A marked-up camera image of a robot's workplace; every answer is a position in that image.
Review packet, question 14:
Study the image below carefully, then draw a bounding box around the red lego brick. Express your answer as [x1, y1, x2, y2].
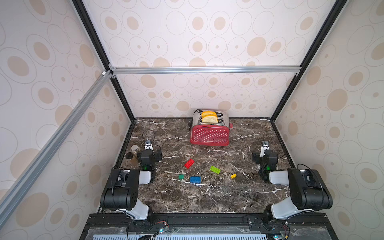
[184, 159, 195, 169]

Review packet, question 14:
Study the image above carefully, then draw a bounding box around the blue lego brick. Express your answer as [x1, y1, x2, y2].
[190, 177, 202, 184]

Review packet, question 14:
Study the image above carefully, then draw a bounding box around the lime green lego brick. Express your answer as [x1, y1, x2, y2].
[210, 166, 221, 175]

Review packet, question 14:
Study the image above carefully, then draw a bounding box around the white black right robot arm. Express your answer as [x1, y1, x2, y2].
[252, 149, 333, 225]

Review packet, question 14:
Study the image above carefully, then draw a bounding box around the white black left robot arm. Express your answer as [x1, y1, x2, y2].
[100, 146, 162, 221]

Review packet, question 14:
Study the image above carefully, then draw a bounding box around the glass jar with beige lid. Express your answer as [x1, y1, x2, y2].
[131, 145, 141, 161]

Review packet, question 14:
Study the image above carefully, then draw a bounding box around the black round lid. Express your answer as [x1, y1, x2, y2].
[125, 152, 134, 160]

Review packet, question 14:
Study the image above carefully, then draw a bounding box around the red polka dot toaster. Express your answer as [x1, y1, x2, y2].
[190, 109, 233, 146]

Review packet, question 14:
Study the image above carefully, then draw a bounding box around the front yellow toast slice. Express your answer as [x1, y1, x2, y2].
[202, 115, 219, 124]

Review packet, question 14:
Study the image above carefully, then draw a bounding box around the yellow toast slice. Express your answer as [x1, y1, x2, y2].
[201, 111, 217, 117]
[202, 115, 219, 124]

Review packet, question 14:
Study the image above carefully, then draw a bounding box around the rear yellow toast slice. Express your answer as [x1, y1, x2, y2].
[201, 111, 217, 117]

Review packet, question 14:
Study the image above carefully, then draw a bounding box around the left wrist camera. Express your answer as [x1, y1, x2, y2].
[144, 140, 154, 151]

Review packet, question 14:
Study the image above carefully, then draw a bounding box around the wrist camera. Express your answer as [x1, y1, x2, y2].
[144, 140, 154, 151]
[260, 141, 270, 158]

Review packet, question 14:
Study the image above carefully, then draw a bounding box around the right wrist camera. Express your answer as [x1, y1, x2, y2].
[260, 141, 270, 158]

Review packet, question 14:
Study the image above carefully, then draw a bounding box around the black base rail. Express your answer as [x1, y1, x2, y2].
[80, 213, 338, 240]

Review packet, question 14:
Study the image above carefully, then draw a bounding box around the horizontal aluminium frame bar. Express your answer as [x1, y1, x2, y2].
[112, 66, 301, 75]

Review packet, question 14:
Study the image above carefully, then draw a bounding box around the diagonal aluminium frame bar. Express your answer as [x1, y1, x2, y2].
[1, 70, 112, 228]

